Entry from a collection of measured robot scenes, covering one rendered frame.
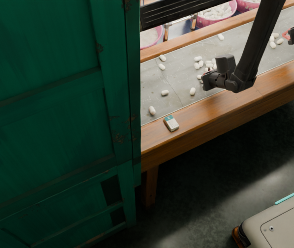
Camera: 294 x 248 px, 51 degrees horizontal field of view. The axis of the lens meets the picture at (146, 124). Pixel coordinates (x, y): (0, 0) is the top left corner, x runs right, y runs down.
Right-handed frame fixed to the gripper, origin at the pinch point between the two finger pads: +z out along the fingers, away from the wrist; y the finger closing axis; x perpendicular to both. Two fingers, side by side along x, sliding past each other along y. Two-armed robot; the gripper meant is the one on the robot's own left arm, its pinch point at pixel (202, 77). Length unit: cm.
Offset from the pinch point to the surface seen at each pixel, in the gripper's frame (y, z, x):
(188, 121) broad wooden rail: 16.9, -12.1, 11.0
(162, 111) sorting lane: 22.9, -2.7, 6.3
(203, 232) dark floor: 13, 16, 88
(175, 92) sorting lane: 12.9, 2.2, 2.1
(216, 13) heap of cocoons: -34, 31, -21
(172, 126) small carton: 24.5, -13.3, 9.4
